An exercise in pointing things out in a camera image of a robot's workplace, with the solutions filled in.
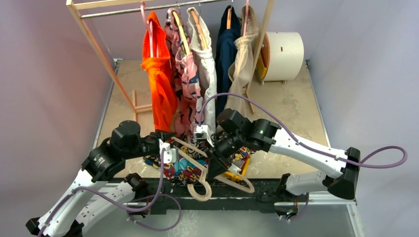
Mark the white items in bin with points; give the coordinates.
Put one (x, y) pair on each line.
(234, 169)

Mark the orange wooden hanger navy shorts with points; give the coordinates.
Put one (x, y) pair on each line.
(229, 17)

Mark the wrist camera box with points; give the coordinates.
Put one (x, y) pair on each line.
(203, 133)
(169, 153)

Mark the white shorts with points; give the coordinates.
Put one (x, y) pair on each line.
(206, 67)

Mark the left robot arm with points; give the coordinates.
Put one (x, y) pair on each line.
(83, 205)

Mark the white cylindrical drum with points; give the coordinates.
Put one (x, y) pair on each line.
(281, 57)

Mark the pink hanger under orange shorts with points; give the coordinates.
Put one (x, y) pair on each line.
(149, 28)

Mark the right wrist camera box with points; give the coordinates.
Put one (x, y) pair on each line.
(203, 133)

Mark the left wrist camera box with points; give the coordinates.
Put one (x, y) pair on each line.
(169, 153)

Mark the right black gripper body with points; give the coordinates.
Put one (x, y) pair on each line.
(215, 157)

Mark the beige shorts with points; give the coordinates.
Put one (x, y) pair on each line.
(240, 73)

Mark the pink hanger under beige shorts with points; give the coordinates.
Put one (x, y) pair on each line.
(245, 18)

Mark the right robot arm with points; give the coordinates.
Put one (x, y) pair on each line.
(336, 169)

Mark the wooden clothes rack frame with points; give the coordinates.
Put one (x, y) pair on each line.
(75, 8)

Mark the yellow plastic bin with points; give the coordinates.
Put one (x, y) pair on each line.
(243, 164)

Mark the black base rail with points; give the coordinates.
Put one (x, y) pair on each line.
(265, 199)

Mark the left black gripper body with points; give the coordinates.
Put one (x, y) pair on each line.
(161, 135)

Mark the pink patterned shorts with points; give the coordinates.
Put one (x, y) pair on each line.
(185, 78)

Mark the colourful comic print shorts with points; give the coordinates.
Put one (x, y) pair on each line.
(184, 171)

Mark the navy blue shorts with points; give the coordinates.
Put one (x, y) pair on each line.
(226, 50)

